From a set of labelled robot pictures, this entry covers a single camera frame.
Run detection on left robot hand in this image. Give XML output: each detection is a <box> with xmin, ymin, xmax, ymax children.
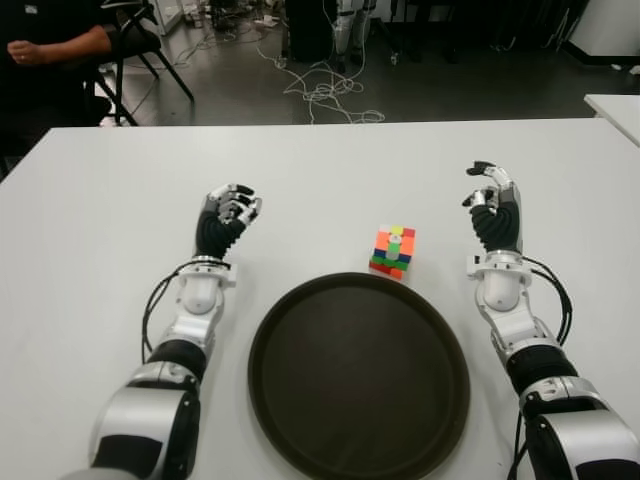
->
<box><xmin>192</xmin><ymin>182</ymin><xmax>264</xmax><ymax>262</ymax></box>

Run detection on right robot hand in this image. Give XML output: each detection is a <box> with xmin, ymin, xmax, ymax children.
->
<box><xmin>462</xmin><ymin>159</ymin><xmax>525</xmax><ymax>255</ymax></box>

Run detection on multicoloured Rubik's cube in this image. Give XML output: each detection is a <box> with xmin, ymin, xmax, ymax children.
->
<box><xmin>368</xmin><ymin>224</ymin><xmax>418</xmax><ymax>282</ymax></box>

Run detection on dark brown round plate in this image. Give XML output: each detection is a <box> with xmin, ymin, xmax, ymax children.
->
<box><xmin>247</xmin><ymin>271</ymin><xmax>472</xmax><ymax>480</ymax></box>

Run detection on white side table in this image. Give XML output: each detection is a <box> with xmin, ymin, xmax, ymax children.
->
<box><xmin>583</xmin><ymin>93</ymin><xmax>640</xmax><ymax>152</ymax></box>

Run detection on black folding chair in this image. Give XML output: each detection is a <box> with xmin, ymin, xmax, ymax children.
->
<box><xmin>82</xmin><ymin>0</ymin><xmax>196</xmax><ymax>127</ymax></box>

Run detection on black cabinet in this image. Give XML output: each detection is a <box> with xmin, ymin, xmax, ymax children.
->
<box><xmin>285</xmin><ymin>0</ymin><xmax>335</xmax><ymax>64</ymax></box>

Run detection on white block with black base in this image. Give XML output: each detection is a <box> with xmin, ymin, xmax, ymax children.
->
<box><xmin>566</xmin><ymin>0</ymin><xmax>640</xmax><ymax>70</ymax></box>

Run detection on white humanoid robot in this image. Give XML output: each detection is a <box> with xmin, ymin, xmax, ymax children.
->
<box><xmin>331</xmin><ymin>0</ymin><xmax>372</xmax><ymax>67</ymax></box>

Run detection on seated person in black shirt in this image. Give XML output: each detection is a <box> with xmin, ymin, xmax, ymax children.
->
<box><xmin>0</xmin><ymin>0</ymin><xmax>124</xmax><ymax>132</ymax></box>

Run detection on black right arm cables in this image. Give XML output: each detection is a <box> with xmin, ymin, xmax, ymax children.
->
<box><xmin>522</xmin><ymin>255</ymin><xmax>577</xmax><ymax>347</ymax></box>

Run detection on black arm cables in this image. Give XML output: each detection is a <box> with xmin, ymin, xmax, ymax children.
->
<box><xmin>141</xmin><ymin>258</ymin><xmax>202</xmax><ymax>367</ymax></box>
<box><xmin>522</xmin><ymin>255</ymin><xmax>577</xmax><ymax>347</ymax></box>

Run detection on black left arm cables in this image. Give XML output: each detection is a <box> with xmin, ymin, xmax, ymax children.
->
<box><xmin>141</xmin><ymin>258</ymin><xmax>202</xmax><ymax>367</ymax></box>

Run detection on white floor cable tangle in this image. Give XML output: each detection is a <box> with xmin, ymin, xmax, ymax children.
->
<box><xmin>254</xmin><ymin>39</ymin><xmax>387</xmax><ymax>126</ymax></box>

